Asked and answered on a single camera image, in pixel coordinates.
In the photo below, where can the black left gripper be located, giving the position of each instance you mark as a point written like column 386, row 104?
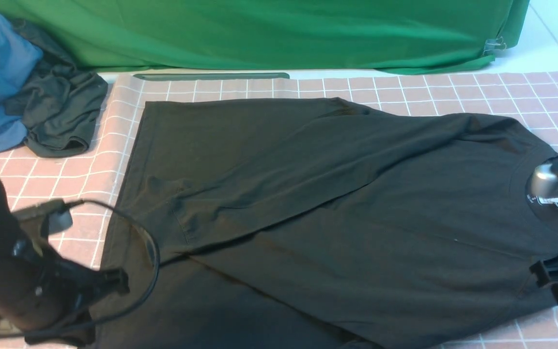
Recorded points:
column 60, row 303

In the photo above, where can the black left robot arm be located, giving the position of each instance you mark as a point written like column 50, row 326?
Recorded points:
column 23, row 260

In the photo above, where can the pink checkered table cloth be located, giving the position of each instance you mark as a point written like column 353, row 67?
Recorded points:
column 531, row 98

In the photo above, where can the dark gray crumpled garment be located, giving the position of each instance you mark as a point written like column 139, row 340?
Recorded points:
column 60, row 102

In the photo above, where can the metal binder clip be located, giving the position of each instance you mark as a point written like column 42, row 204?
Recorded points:
column 494, row 45

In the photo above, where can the green backdrop cloth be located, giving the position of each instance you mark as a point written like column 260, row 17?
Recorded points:
column 404, row 37

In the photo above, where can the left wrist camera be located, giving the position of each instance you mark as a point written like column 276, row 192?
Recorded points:
column 47, row 218

